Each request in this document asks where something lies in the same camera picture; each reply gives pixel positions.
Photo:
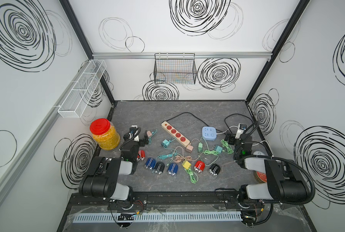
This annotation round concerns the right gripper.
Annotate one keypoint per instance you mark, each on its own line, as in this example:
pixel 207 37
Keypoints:
pixel 232 137

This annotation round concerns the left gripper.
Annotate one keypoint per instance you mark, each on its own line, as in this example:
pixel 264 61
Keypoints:
pixel 145 139

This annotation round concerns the teal charger adapter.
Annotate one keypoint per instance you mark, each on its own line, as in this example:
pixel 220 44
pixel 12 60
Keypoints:
pixel 165 143

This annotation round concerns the green charger adapter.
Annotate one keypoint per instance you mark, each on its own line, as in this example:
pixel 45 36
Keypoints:
pixel 218 149
pixel 200 148

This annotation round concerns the beige power strip red sockets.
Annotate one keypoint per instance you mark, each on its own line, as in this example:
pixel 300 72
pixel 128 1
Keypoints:
pixel 183 140

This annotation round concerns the blue striped shaver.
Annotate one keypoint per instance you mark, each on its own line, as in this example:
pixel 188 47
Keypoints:
pixel 172 169

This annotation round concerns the black shaver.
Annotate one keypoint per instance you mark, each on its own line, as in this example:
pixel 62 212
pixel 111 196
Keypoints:
pixel 159 168
pixel 214 169

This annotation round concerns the yellow-green charger adapter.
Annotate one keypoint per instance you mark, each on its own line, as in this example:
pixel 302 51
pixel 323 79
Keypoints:
pixel 186 165

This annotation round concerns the red shaver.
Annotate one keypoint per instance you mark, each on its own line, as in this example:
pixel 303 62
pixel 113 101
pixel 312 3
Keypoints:
pixel 141 155
pixel 199 166

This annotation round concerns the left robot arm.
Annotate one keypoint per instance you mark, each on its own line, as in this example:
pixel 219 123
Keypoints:
pixel 101 178

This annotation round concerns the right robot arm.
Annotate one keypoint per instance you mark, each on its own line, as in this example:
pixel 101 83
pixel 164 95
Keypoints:
pixel 287 182

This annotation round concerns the blue shaver left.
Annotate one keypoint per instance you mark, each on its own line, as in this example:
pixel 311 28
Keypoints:
pixel 150 163

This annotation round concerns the yellow jar red lid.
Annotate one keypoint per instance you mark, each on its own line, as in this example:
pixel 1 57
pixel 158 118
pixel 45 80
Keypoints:
pixel 105 134

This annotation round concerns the red round tin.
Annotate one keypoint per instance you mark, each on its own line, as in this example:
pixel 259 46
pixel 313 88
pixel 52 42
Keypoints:
pixel 260 177

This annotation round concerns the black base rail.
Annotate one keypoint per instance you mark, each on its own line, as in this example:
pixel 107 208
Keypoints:
pixel 228 198

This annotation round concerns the white wire shelf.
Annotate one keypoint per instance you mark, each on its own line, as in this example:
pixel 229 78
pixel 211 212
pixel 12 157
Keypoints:
pixel 82 90

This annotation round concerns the black wire basket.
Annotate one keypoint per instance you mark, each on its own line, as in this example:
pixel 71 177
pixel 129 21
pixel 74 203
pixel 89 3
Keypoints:
pixel 175 68

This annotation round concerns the white slotted cable duct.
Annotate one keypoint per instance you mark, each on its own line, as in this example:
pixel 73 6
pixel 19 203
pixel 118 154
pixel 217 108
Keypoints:
pixel 158 217

